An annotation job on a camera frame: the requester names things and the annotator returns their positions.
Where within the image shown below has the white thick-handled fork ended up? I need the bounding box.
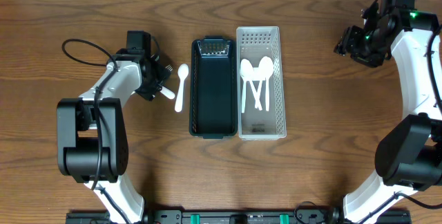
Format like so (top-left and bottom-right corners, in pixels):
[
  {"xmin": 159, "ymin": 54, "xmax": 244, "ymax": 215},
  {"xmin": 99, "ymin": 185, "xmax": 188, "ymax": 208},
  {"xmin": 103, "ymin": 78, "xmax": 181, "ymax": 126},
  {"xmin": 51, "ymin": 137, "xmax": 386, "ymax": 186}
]
[{"xmin": 160, "ymin": 86, "xmax": 175, "ymax": 100}]

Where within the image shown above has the white plastic spoon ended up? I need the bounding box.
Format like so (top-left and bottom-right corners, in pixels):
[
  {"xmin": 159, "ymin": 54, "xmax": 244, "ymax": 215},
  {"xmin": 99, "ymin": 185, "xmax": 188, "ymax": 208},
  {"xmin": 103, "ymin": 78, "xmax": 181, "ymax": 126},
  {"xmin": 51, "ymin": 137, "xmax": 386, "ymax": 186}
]
[
  {"xmin": 259, "ymin": 56, "xmax": 273, "ymax": 111},
  {"xmin": 241, "ymin": 75, "xmax": 247, "ymax": 113}
]

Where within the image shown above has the white plastic spoon angled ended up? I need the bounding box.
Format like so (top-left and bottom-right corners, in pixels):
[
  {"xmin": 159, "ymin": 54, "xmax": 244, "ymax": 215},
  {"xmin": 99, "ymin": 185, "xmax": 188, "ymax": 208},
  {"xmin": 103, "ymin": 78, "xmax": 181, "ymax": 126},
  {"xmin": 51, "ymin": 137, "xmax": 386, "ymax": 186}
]
[{"xmin": 239, "ymin": 58, "xmax": 263, "ymax": 111}]

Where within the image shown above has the white plastic spoon lowest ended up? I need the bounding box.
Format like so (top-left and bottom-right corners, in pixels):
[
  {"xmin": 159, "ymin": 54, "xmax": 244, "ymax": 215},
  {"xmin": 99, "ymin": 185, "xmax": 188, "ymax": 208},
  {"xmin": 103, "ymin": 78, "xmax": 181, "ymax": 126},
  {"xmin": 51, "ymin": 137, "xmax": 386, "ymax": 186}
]
[{"xmin": 250, "ymin": 67, "xmax": 265, "ymax": 111}]

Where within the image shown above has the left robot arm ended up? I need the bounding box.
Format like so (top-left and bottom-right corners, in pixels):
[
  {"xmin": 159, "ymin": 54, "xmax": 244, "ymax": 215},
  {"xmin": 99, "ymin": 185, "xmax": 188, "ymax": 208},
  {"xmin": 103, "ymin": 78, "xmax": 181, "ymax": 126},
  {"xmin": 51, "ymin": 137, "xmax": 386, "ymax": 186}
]
[{"xmin": 57, "ymin": 30, "xmax": 175, "ymax": 223}]

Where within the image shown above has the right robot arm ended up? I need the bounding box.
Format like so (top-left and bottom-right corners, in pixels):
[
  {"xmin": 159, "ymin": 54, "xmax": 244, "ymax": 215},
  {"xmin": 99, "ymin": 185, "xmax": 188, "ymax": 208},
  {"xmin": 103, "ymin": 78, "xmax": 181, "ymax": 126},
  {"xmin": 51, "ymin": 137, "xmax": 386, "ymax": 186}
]
[{"xmin": 327, "ymin": 0, "xmax": 441, "ymax": 223}]

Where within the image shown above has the dark green plastic basket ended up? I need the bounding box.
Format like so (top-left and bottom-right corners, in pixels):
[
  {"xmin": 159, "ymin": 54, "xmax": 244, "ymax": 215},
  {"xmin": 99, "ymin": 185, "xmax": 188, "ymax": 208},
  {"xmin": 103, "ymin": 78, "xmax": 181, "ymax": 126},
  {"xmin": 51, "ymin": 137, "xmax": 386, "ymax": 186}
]
[{"xmin": 189, "ymin": 36, "xmax": 238, "ymax": 139}]

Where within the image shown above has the clear perforated plastic basket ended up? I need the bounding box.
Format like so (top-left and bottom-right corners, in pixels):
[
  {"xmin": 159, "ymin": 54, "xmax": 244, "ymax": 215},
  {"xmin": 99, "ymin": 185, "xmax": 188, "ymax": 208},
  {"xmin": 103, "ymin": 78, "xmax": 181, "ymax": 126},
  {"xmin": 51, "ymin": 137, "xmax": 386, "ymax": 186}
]
[{"xmin": 236, "ymin": 26, "xmax": 287, "ymax": 141}]

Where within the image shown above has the white thick-handled spoon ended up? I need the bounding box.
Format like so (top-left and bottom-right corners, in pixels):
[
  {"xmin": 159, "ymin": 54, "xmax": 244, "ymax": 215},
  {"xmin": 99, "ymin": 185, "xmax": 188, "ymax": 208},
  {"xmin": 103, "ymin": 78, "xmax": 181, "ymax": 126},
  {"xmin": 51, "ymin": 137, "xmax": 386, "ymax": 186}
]
[{"xmin": 175, "ymin": 64, "xmax": 189, "ymax": 113}]

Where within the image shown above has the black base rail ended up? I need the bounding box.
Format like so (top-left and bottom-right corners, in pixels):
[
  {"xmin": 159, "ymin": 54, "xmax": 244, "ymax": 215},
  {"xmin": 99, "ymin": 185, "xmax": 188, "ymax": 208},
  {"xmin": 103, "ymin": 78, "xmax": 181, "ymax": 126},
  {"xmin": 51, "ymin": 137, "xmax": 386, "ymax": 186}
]
[{"xmin": 65, "ymin": 206, "xmax": 412, "ymax": 224}]

